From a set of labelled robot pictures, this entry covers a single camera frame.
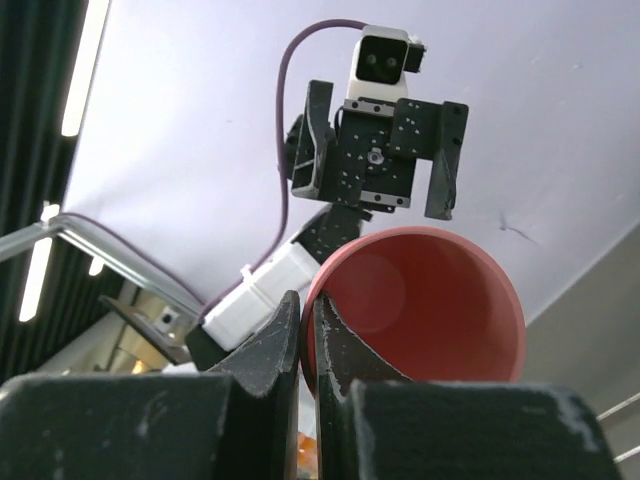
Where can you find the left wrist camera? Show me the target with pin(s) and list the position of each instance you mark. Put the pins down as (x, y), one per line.
(380, 61)

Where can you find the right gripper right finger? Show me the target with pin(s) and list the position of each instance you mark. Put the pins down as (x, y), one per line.
(375, 423)

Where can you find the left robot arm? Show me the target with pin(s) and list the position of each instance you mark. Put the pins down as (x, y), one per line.
(251, 303)

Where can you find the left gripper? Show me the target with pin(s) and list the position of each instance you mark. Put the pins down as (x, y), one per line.
(362, 165)

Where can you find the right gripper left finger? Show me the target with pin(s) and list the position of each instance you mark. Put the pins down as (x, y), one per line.
(237, 420)

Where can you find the pink plastic cup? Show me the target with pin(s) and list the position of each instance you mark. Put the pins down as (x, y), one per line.
(430, 302)

